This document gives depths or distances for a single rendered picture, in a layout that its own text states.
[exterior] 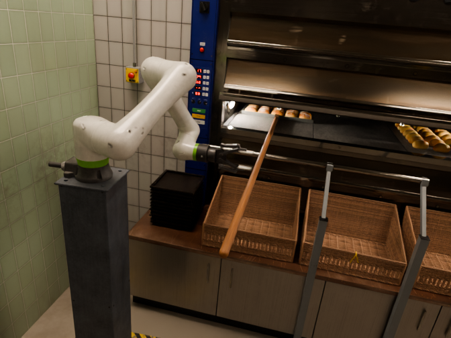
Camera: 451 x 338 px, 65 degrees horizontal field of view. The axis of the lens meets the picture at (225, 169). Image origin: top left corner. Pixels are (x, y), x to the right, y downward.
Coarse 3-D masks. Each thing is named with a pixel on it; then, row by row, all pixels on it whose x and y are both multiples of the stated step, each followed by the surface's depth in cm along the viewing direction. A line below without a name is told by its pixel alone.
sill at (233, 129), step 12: (228, 132) 235; (240, 132) 233; (252, 132) 231; (264, 132) 232; (300, 144) 227; (312, 144) 225; (324, 144) 223; (336, 144) 221; (348, 144) 223; (384, 156) 217; (396, 156) 216; (408, 156) 214; (420, 156) 213; (432, 156) 214
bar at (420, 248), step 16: (208, 144) 202; (288, 160) 193; (304, 160) 192; (384, 176) 185; (400, 176) 183; (416, 176) 182; (320, 224) 178; (320, 240) 181; (416, 256) 173; (416, 272) 176; (304, 288) 196; (400, 288) 185; (304, 304) 198; (400, 304) 184; (304, 320) 202; (400, 320) 188; (384, 336) 197
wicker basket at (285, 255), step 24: (216, 192) 229; (240, 192) 242; (264, 192) 240; (288, 192) 236; (216, 216) 243; (264, 216) 241; (216, 240) 208; (240, 240) 205; (264, 240) 202; (288, 240) 198
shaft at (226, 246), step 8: (272, 128) 232; (264, 144) 200; (264, 152) 189; (256, 160) 178; (256, 168) 166; (256, 176) 160; (248, 184) 149; (248, 192) 143; (240, 200) 137; (240, 208) 130; (240, 216) 126; (232, 224) 120; (232, 232) 115; (224, 240) 111; (232, 240) 112; (224, 248) 107; (224, 256) 106
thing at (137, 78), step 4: (128, 68) 226; (132, 68) 226; (136, 68) 226; (128, 72) 228; (132, 72) 227; (140, 72) 228; (136, 76) 227; (140, 76) 229; (128, 80) 230; (132, 80) 229; (136, 80) 228; (140, 80) 230
